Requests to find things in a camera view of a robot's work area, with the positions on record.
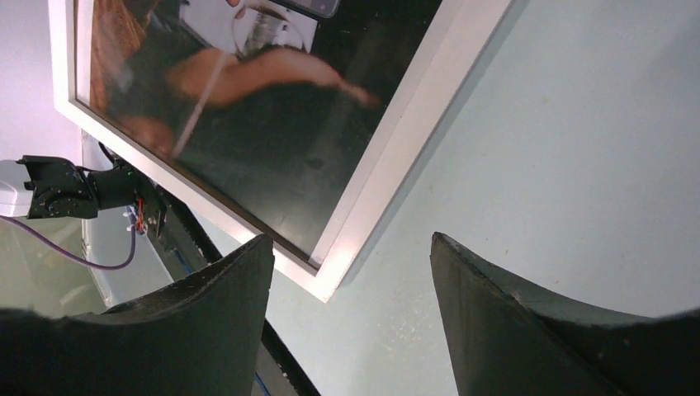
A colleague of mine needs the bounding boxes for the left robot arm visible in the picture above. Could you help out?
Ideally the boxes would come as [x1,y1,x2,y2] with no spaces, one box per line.
[1,156,167,235]

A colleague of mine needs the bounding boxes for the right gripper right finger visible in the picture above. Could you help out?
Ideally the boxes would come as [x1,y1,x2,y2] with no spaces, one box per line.
[430,233,699,395]

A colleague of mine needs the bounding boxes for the wooden picture frame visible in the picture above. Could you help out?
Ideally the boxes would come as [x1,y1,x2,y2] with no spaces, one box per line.
[48,1,513,302]

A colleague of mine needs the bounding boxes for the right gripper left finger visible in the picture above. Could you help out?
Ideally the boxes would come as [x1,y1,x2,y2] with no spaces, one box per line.
[1,235,274,395]

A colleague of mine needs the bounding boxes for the printed photo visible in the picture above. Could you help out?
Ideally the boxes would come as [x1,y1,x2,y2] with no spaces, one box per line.
[86,1,440,258]

